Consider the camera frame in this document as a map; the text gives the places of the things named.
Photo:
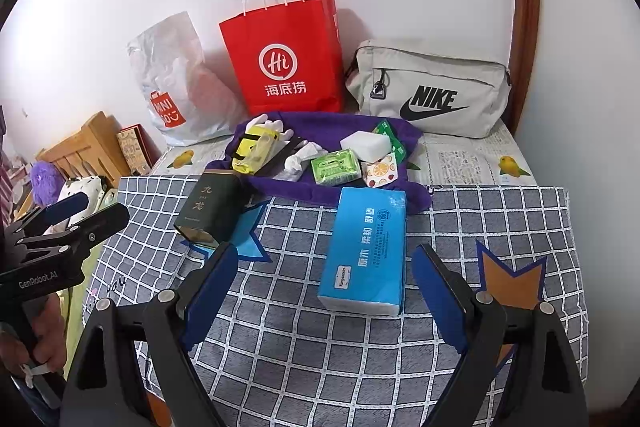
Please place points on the white dotted cloth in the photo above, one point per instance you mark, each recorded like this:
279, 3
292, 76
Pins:
85, 187

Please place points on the grey waist bag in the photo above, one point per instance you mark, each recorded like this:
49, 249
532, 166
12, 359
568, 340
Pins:
450, 67

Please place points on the white sponge block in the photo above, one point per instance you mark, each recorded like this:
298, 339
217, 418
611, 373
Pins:
365, 144

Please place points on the dark green tin box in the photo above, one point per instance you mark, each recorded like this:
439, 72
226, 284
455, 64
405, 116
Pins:
207, 202

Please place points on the small yellow bag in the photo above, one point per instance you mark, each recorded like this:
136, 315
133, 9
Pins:
250, 152

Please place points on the brown patterned box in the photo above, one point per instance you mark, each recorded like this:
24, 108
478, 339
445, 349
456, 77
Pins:
132, 147

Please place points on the person's left hand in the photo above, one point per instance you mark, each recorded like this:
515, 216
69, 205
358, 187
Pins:
47, 339

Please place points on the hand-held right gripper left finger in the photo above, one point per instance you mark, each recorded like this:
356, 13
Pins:
210, 297

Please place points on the long green wipes packet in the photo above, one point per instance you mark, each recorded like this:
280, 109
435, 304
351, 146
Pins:
385, 127

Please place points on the white mesh cloth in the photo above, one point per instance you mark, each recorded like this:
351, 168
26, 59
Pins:
307, 157

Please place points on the brown wooden door frame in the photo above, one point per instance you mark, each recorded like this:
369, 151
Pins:
525, 7

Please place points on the small green tissue pack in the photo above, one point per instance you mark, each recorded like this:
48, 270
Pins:
332, 167

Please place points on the purple towel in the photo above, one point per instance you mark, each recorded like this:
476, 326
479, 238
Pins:
300, 193

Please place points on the grey checked blanket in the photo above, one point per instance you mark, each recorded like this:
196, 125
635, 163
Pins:
300, 357

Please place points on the red paper shopping bag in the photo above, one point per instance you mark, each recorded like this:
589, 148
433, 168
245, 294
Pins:
280, 37

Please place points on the wooden headboard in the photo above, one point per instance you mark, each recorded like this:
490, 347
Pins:
90, 142

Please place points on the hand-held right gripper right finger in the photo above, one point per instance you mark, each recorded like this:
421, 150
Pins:
440, 297

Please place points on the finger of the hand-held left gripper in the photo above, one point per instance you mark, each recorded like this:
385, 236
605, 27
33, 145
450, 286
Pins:
95, 224
62, 209

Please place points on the fruit print packet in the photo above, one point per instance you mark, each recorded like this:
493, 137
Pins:
380, 172

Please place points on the white plastic shopping bag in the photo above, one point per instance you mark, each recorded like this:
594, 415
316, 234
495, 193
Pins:
170, 57

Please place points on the blue tissue pack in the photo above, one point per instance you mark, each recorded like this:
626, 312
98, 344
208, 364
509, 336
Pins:
360, 247

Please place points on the purple plush toy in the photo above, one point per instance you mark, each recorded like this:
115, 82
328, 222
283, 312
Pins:
45, 182

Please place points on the fruit print bed sheet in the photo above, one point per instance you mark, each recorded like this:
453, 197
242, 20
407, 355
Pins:
465, 162

